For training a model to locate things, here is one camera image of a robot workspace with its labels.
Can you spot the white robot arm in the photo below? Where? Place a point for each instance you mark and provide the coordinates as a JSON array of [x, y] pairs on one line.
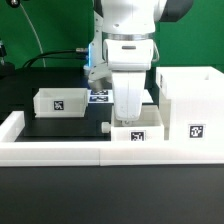
[[127, 20]]

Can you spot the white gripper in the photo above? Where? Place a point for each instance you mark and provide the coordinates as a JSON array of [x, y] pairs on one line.
[[128, 62]]

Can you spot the white drawer tray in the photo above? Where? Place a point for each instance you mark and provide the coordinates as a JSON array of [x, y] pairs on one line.
[[149, 126], [60, 102]]

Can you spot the white foam border frame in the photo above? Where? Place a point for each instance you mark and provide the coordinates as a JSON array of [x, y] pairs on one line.
[[15, 153]]

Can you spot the white drawer cabinet box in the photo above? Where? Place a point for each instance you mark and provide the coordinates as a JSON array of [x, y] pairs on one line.
[[191, 103]]

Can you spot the white front drawer tray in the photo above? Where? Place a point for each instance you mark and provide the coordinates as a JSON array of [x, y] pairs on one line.
[[149, 126]]

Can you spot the white rear drawer tray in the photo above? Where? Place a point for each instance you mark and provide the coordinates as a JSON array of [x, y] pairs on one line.
[[60, 102]]

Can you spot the fiducial marker sheet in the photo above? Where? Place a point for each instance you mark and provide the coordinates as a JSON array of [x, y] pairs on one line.
[[106, 96]]

